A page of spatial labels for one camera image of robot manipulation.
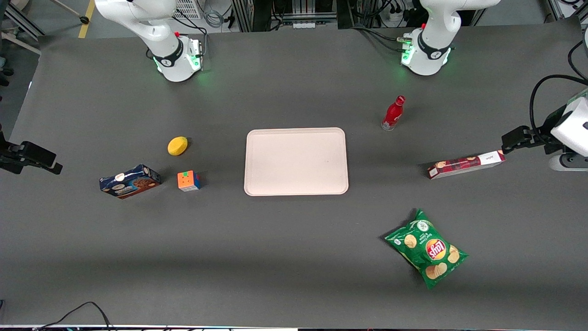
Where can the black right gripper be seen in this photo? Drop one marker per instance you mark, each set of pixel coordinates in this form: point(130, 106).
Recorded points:
point(10, 159)

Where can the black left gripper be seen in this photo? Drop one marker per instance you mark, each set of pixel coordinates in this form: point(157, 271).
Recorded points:
point(543, 138)

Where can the red cookie box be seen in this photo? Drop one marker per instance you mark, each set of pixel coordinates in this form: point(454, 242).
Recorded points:
point(459, 166)

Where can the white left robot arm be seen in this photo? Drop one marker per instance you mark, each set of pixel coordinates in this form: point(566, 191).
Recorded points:
point(429, 46)

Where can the blue cookie box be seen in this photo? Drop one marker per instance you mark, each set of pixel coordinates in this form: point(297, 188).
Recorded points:
point(131, 182)

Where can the white perforated box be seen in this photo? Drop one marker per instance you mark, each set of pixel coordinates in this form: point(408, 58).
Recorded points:
point(188, 8)

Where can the pale pink plastic tray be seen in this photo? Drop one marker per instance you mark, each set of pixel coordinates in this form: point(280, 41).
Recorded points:
point(296, 161)

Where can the yellow lemon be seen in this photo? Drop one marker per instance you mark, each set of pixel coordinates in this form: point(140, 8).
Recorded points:
point(177, 146)

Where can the red aluminium drink bottle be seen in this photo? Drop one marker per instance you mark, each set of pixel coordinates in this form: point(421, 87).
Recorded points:
point(393, 115)

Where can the colourful puzzle cube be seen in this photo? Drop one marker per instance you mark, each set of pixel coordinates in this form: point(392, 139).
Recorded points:
point(187, 181)

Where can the yellow floor tape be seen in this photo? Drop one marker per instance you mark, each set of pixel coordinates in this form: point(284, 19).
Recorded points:
point(86, 18)

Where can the green chips bag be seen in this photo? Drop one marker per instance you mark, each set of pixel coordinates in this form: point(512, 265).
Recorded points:
point(425, 248)

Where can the grey stand leg black foot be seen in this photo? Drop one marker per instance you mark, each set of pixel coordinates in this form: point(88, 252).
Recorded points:
point(73, 11)

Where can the white power strip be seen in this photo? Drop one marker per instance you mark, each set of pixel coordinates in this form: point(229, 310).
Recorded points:
point(304, 25)

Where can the dark grey table mat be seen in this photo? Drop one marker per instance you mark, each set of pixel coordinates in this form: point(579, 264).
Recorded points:
point(294, 257)

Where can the aluminium equipment rack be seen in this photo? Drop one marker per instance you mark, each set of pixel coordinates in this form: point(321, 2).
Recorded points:
point(285, 11)

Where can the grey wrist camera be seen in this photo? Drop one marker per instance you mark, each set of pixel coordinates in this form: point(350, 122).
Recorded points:
point(567, 163)

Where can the aluminium frame profile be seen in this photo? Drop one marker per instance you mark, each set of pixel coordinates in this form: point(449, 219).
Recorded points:
point(23, 23)

